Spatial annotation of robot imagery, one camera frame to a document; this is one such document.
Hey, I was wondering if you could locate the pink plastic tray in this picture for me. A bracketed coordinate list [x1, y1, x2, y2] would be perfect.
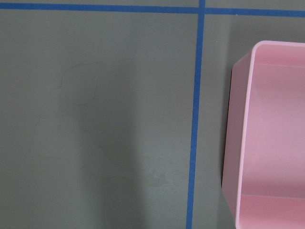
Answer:
[222, 41, 305, 229]

